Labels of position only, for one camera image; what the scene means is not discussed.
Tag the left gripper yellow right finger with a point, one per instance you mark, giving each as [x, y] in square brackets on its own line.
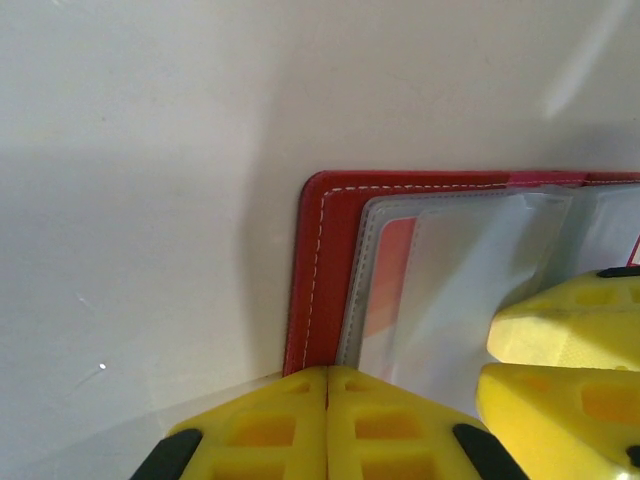
[390, 435]

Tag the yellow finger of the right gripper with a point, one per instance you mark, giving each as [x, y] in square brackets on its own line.
[575, 415]
[575, 325]

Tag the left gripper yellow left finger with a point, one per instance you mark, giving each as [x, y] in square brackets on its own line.
[260, 430]

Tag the red card holder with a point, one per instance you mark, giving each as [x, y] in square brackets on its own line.
[325, 250]

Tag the red orange card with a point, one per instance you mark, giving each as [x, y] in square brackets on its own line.
[390, 270]

